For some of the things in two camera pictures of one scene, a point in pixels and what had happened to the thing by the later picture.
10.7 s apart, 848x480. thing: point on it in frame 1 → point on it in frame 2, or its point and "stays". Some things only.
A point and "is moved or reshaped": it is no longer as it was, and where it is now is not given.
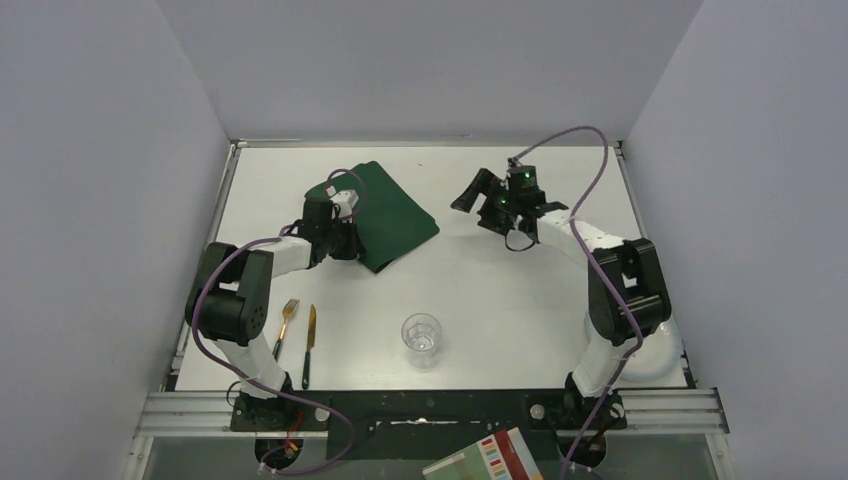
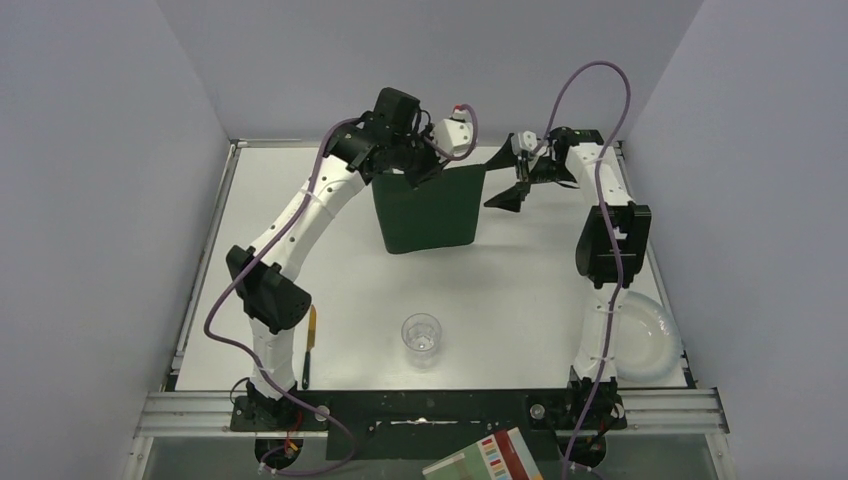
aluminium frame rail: x=166 y=413 stays
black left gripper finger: x=350 y=243 → x=419 y=171
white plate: x=652 y=356 stays
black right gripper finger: x=480 y=184 → x=504 y=158
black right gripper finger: x=494 y=218 → x=512 y=198
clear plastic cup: x=421 y=333 stays
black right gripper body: x=495 y=211 → x=525 y=172
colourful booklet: x=502 y=455 stays
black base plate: x=418 y=425 stays
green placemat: x=392 y=223 is moved or reshaped
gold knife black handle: x=311 y=342 stays
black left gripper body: x=345 y=240 → x=411 y=162
